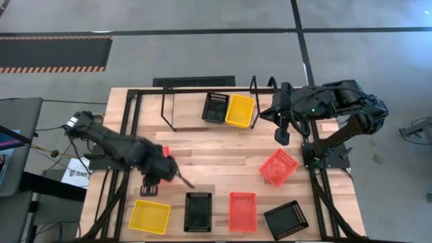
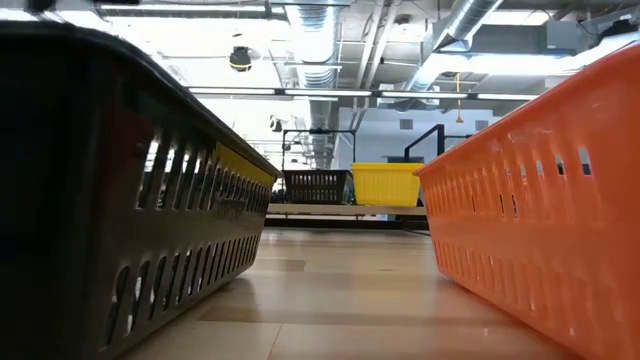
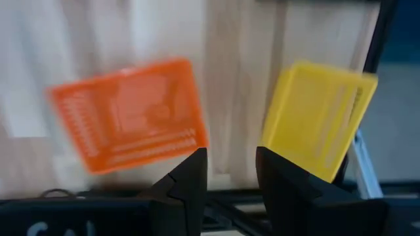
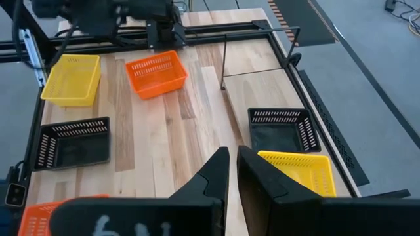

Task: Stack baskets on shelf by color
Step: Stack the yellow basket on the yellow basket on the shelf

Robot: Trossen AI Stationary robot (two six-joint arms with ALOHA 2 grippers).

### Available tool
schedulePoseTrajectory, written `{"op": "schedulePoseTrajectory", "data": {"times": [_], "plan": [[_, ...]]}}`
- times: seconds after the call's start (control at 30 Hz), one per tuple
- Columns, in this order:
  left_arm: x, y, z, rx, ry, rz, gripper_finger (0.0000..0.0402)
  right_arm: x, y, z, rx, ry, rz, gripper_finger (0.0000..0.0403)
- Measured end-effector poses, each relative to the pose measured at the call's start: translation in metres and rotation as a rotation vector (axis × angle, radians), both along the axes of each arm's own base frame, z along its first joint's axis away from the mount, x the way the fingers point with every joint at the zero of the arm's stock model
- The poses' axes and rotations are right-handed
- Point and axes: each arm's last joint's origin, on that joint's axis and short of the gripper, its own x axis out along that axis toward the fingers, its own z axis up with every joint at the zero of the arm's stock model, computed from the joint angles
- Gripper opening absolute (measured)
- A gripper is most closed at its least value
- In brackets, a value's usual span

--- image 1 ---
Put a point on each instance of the black perforated metal panel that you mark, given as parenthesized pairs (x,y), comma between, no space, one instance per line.
(194,81)

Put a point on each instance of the black crossbar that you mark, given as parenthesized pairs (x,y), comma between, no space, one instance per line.
(50,187)

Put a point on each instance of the white printed paper sheet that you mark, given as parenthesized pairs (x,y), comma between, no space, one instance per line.
(77,177)

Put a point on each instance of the black arched hook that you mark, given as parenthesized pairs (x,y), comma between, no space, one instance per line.
(272,81)

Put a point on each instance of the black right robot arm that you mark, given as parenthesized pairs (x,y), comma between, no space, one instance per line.
(341,136)

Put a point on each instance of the black aluminium table frame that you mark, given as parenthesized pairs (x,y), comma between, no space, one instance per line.
(202,90)

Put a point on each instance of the red-orange plastic basket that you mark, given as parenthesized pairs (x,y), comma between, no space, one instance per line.
(278,168)
(242,212)
(166,150)

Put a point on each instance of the grey side table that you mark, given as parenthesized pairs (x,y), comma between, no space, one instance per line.
(20,111)

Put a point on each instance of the black hazard-striped floor mat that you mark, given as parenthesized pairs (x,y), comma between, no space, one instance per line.
(54,54)

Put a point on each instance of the yellow plastic basket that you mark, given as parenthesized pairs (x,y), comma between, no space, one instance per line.
(149,217)
(240,111)

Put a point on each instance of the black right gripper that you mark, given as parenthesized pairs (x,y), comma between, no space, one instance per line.
(285,101)

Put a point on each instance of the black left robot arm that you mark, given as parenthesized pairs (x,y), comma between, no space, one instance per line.
(111,141)

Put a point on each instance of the black plastic basket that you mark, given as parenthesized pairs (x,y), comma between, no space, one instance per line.
(285,221)
(197,212)
(215,109)

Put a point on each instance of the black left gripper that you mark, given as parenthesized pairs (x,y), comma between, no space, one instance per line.
(158,165)

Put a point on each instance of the blue flat object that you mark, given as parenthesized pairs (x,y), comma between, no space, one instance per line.
(8,143)

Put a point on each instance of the black floor stand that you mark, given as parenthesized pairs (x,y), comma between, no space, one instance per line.
(422,128)

